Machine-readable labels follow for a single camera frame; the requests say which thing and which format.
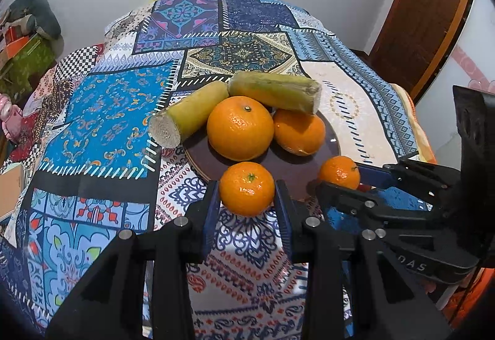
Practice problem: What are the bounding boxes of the pink plush toy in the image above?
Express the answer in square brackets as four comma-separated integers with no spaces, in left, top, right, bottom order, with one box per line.
[0,93,24,140]

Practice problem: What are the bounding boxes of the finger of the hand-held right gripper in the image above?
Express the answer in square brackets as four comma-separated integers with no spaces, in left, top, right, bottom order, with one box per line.
[315,181,445,233]
[358,160,461,194]

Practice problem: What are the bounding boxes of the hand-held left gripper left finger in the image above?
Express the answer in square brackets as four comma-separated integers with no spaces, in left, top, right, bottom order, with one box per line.
[46,181,221,340]

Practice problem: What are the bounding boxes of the grey plush toy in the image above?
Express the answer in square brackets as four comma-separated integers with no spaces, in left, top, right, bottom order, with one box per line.
[8,0,62,40]

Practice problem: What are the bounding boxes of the checkered patterned quilt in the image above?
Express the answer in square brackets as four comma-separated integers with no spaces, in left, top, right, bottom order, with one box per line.
[8,44,105,166]

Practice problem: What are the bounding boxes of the large orange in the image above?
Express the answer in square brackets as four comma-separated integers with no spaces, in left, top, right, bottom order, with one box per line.
[273,108,326,156]
[206,96,275,162]

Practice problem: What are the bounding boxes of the blue patchwork printed blanket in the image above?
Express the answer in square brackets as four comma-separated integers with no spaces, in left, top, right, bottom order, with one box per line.
[0,0,420,340]

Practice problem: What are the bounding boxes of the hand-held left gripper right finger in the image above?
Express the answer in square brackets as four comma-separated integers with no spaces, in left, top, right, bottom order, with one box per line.
[274,179,453,340]

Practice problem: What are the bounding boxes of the green patterned box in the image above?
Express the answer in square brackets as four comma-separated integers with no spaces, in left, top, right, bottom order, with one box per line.
[0,36,57,101]

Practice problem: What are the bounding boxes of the orange box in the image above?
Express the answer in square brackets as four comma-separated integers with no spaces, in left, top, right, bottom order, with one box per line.
[4,25,32,54]

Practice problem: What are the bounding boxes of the small tangerine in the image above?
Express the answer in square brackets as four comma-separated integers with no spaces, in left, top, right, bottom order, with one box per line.
[318,155,361,191]
[219,161,276,217]

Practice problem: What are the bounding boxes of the yellow-green sugarcane piece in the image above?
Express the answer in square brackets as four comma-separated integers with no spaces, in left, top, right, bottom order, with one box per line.
[228,71,323,115]
[149,82,230,149]

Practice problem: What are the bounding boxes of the orange bedsheet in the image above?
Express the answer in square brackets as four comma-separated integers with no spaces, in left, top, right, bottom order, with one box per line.
[389,83,437,165]

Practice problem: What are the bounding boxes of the dark brown round plate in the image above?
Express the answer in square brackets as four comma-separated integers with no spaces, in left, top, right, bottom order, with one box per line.
[182,108,342,201]

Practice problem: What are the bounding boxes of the brown cardboard piece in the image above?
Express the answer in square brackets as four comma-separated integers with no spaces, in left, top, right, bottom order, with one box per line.
[0,164,24,221]

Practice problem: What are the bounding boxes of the brown wooden door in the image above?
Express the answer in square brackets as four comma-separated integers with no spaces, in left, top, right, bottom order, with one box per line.
[367,0,478,101]

